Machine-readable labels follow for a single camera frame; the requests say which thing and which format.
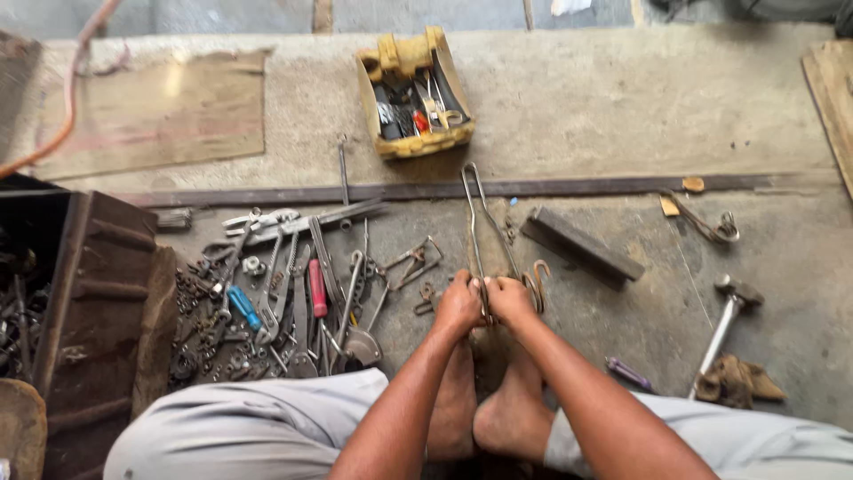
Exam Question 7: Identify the person's legs and feet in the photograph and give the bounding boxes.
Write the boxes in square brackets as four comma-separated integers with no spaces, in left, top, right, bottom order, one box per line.
[103,333,853,480]

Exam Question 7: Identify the brown cardboard sheet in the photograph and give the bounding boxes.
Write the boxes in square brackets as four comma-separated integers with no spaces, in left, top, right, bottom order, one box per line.
[32,48,274,182]

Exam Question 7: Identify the yellow tool box with tools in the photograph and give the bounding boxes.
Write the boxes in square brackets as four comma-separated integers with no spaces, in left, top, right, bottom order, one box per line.
[355,25,477,161]

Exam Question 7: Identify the rusty metal tool chest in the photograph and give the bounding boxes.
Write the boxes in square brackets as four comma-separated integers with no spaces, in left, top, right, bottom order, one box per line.
[0,175,178,480]

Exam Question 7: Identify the blue handled screwdriver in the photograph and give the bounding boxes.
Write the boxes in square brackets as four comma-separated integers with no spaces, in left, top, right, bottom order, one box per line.
[227,284,263,333]

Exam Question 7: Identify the bent wire clamp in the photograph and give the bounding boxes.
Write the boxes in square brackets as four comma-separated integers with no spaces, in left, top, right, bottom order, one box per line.
[660,189,741,245]

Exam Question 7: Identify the long flat steel bar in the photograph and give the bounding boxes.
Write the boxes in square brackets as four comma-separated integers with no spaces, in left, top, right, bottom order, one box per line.
[113,171,842,209]

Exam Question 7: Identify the dark steel block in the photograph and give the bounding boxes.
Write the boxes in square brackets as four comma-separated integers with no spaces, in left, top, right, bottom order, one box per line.
[520,205,646,292]

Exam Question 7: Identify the orange hose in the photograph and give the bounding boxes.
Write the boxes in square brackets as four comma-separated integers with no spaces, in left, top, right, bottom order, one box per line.
[0,0,125,181]

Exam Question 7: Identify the purple handled tool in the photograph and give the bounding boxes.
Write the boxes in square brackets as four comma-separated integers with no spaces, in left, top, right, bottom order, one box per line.
[605,356,655,394]

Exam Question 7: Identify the rusty metal bracket frame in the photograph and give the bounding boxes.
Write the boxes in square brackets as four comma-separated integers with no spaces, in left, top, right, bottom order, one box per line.
[377,235,445,293]

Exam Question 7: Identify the grey pipe wrench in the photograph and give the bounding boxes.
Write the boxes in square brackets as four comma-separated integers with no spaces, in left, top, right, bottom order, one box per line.
[221,208,302,238]

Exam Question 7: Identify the rusty curved hook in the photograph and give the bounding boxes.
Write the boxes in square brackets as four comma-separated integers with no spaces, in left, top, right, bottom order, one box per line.
[521,259,553,316]

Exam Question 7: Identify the thin steel rod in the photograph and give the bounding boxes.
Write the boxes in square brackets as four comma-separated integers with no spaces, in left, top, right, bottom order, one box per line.
[336,133,353,232]

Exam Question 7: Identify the adjustable spanner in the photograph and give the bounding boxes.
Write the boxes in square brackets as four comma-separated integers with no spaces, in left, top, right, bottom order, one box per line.
[256,227,286,346]

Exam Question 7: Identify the red handled screwdriver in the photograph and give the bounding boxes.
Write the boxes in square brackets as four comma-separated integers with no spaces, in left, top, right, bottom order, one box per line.
[308,258,329,319]

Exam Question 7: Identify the wooden board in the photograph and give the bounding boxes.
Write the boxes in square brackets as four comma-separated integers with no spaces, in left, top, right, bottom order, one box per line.
[801,39,853,201]

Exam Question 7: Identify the bent steel rod loop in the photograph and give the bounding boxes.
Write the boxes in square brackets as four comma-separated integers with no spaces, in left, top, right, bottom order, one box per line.
[461,162,523,328]

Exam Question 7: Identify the steel hammer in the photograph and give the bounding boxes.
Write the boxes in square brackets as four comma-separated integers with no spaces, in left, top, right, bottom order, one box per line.
[688,274,766,401]

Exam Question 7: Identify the person's right hand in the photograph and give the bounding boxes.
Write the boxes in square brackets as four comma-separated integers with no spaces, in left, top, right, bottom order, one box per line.
[482,275,539,329]

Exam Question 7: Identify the heap of nuts and bolts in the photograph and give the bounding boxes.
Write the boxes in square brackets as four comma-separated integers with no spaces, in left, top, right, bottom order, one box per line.
[168,267,294,388]

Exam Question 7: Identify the small rusty clamp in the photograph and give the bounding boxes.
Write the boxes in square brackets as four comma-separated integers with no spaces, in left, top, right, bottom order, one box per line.
[413,281,441,317]

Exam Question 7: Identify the person's left hand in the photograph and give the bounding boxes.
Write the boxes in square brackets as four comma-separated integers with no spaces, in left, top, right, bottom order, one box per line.
[432,269,485,335]

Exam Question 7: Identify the brown dirty rag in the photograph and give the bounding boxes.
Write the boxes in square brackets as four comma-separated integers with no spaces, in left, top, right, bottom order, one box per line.
[694,353,789,410]

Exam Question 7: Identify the long flat file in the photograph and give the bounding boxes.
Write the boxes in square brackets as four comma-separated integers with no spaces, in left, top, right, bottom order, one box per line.
[308,215,347,314]

